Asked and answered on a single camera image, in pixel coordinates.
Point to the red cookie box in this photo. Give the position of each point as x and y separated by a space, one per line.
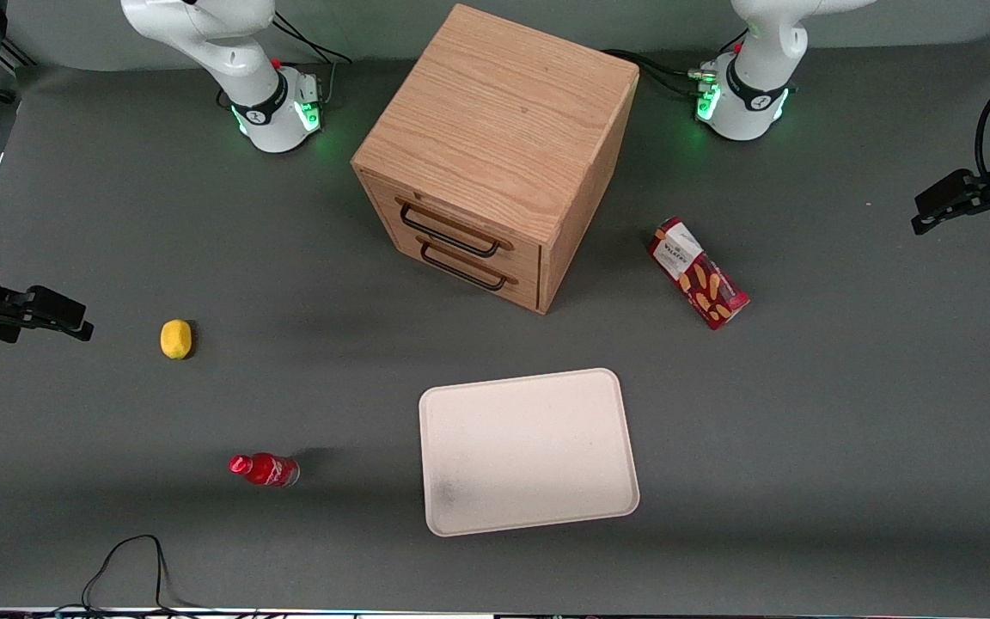
699 273

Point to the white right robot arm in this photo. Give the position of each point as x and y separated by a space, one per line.
229 52

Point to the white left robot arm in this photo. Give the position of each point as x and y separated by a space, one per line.
757 60

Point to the beige rectangular tray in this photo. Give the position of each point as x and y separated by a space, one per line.
528 451

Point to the yellow lemon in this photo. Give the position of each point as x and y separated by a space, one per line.
175 339

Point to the red soda bottle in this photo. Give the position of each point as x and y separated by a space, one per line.
265 469

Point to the wooden drawer front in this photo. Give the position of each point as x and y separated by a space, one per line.
461 219
512 288

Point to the oak wooden drawer cabinet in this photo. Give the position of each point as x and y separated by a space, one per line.
504 112

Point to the aluminium frame rail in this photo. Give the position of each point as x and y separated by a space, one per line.
18 53

